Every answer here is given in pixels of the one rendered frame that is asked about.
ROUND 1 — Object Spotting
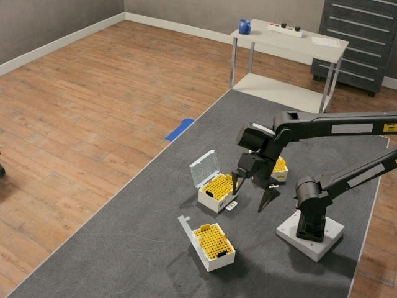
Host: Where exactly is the yellow pipette tip rack plate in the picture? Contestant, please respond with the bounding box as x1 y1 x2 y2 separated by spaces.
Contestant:
194 223 234 260
202 174 233 201
273 158 286 172

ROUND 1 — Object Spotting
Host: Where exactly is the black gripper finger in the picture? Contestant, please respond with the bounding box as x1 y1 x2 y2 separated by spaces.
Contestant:
231 170 245 196
258 191 281 213

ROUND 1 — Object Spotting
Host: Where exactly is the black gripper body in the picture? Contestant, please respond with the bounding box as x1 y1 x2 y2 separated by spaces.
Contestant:
251 157 279 194

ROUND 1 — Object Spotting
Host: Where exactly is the white pipette tip box with clear lid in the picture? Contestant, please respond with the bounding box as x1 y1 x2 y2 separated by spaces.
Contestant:
249 150 288 182

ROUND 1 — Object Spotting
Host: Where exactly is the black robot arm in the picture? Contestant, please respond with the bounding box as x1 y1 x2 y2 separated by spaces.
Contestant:
236 111 397 243

